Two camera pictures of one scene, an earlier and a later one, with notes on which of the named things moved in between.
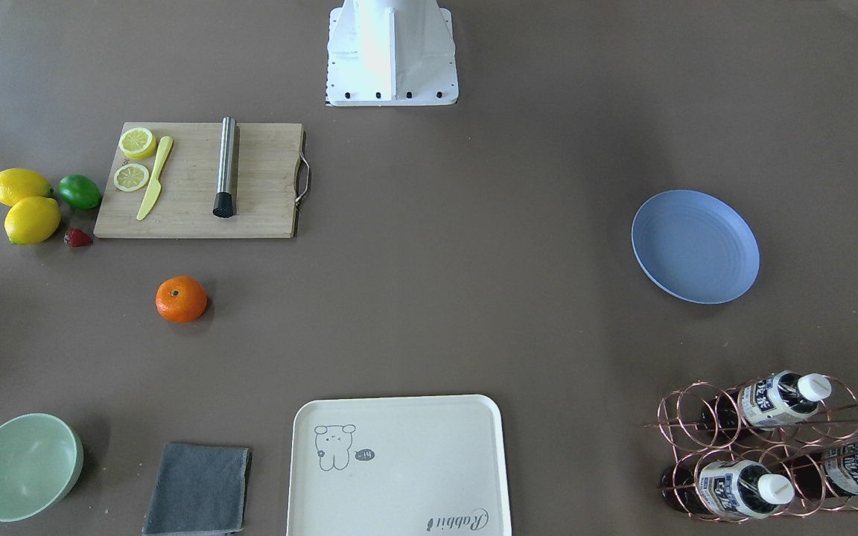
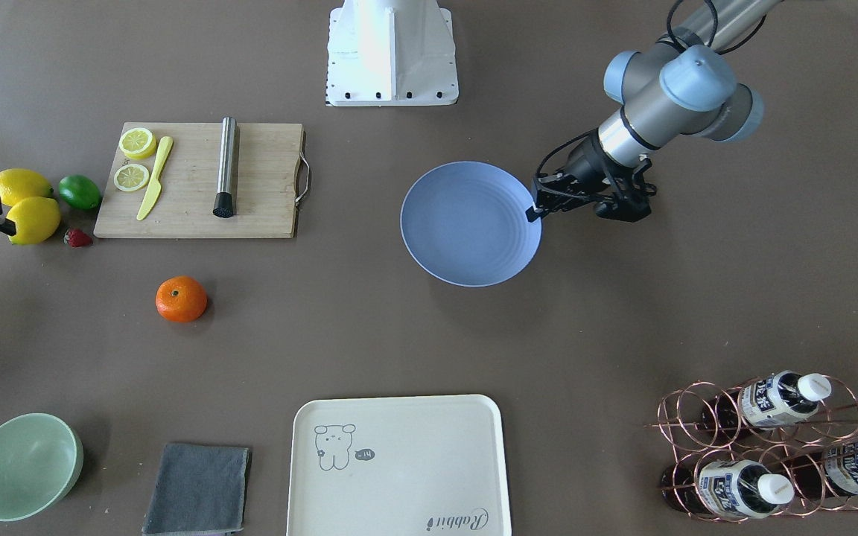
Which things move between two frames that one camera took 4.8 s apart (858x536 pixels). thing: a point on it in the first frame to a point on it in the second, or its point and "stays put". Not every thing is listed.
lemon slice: [131, 177] stays put
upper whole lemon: [9, 185] stays put
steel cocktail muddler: [223, 205] stays put
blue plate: [695, 246] to [465, 222]
